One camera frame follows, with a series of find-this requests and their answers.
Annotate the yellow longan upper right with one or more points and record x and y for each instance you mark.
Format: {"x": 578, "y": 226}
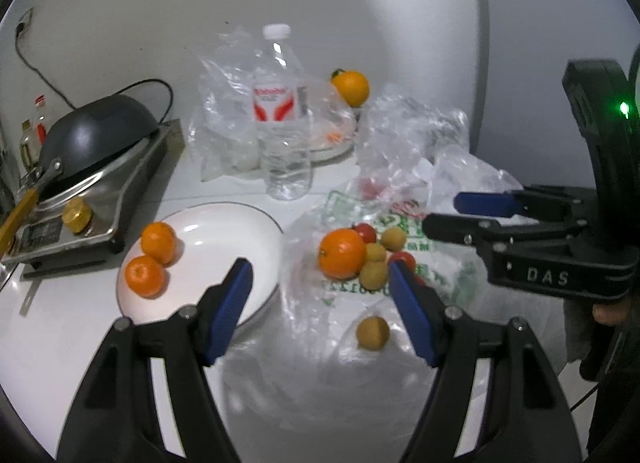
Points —
{"x": 394, "y": 239}

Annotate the upper mandarin on plate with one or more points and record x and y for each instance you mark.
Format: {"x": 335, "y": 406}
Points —
{"x": 159, "y": 241}

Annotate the brass stove knob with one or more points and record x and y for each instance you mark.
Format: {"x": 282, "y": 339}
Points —
{"x": 77, "y": 215}

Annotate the clear water bottle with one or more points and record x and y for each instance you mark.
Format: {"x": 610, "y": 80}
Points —
{"x": 279, "y": 103}

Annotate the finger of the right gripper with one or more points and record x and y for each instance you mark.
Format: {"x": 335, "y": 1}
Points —
{"x": 470, "y": 231}
{"x": 543, "y": 203}

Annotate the small yellow longan middle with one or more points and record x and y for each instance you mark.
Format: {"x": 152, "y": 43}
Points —
{"x": 375, "y": 253}

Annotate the mandarin on plate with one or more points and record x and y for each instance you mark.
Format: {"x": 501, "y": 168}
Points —
{"x": 145, "y": 276}
{"x": 159, "y": 241}

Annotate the orange with green leaf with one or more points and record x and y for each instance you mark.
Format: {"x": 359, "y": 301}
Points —
{"x": 353, "y": 87}

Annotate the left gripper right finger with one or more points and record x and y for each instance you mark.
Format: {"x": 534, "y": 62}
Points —
{"x": 526, "y": 418}

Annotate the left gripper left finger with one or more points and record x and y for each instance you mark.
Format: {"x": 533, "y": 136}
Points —
{"x": 113, "y": 417}

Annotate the steel gas stove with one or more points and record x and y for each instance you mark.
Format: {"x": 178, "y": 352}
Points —
{"x": 45, "y": 246}

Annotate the large orange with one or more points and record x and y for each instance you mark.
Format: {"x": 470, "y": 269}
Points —
{"x": 341, "y": 254}

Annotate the yellow longan by orange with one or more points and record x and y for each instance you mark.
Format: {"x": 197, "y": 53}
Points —
{"x": 373, "y": 276}

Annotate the printed plastic bag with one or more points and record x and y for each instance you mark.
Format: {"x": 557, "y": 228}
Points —
{"x": 302, "y": 368}

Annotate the white round plate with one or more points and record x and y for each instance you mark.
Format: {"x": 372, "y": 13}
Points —
{"x": 210, "y": 237}

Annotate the red cherry tomato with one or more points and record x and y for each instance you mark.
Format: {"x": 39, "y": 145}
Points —
{"x": 405, "y": 258}
{"x": 366, "y": 232}

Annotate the yellow wooden wok handle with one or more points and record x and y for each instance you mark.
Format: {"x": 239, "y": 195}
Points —
{"x": 16, "y": 218}

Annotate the yellow longan fruit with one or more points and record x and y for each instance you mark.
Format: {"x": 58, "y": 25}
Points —
{"x": 373, "y": 333}

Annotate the red capped sauce bottle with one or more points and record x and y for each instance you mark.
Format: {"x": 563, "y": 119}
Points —
{"x": 42, "y": 118}

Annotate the crumpled clear bag right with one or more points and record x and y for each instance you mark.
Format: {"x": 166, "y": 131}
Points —
{"x": 408, "y": 150}

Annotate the white dish under bag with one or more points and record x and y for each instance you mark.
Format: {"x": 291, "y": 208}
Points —
{"x": 331, "y": 134}

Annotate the black wok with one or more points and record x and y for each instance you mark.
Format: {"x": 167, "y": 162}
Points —
{"x": 95, "y": 132}

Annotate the clear bag behind bottle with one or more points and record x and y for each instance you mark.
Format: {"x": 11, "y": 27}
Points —
{"x": 222, "y": 132}

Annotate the lower mandarin on plate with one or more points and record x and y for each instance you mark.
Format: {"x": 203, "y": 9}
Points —
{"x": 145, "y": 276}

